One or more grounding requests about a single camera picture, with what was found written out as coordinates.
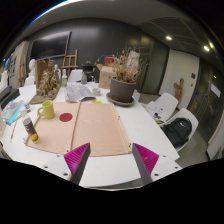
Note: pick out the small white cup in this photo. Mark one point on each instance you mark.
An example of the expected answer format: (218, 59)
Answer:
(96, 91)

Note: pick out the wooden mannequin figure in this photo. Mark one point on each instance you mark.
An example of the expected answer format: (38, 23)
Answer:
(179, 88)

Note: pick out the long thin paintbrush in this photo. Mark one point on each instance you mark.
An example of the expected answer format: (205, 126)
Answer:
(13, 131)

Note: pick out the grey plant saucer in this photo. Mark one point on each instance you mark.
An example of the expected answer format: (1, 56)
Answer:
(113, 100)

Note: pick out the clear drink bottle white cap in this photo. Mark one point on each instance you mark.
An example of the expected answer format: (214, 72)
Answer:
(30, 128)

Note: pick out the black flat case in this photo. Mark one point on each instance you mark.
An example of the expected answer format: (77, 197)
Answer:
(5, 92)
(10, 100)

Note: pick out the red box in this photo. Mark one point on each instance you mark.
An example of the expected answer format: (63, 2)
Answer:
(109, 61)

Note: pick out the small yellow note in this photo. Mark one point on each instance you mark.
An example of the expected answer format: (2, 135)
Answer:
(96, 101)

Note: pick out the grey pot with dried plant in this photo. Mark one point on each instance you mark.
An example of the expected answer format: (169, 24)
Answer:
(122, 90)

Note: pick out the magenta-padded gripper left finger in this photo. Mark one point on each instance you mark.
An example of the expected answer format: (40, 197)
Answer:
(58, 165)

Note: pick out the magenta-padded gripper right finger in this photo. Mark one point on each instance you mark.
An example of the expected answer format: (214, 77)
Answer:
(165, 165)

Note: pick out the brown cardboard box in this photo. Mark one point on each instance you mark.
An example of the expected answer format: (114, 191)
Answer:
(106, 77)

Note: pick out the small clear glass bottle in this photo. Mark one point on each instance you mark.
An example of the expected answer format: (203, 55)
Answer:
(84, 79)

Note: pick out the yellow-green mug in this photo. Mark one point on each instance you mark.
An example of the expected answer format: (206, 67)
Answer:
(48, 110)

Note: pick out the wooden easel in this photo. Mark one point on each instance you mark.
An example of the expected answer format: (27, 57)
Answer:
(69, 63)

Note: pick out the white spray bottle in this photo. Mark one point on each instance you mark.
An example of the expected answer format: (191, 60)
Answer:
(64, 80)

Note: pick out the black backpack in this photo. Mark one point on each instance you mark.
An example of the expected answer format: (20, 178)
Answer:
(177, 131)

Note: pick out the flat round red coaster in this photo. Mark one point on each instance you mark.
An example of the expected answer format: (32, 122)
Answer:
(65, 117)

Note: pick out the grey newspaper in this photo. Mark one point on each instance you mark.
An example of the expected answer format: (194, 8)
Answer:
(78, 92)

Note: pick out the dark wall screen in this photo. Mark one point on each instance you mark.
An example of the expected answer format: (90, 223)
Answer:
(50, 46)

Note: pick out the black coffee machine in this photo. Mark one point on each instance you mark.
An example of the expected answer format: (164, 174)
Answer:
(89, 70)

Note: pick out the white chair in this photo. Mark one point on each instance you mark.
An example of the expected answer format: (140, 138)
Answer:
(75, 75)
(29, 81)
(168, 101)
(188, 115)

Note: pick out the white plaster bust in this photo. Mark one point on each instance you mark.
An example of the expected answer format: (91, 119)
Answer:
(32, 66)

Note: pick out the round ceiling light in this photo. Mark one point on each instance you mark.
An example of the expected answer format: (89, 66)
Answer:
(169, 38)
(206, 48)

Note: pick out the colourful printed book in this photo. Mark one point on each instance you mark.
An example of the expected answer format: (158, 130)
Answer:
(13, 111)

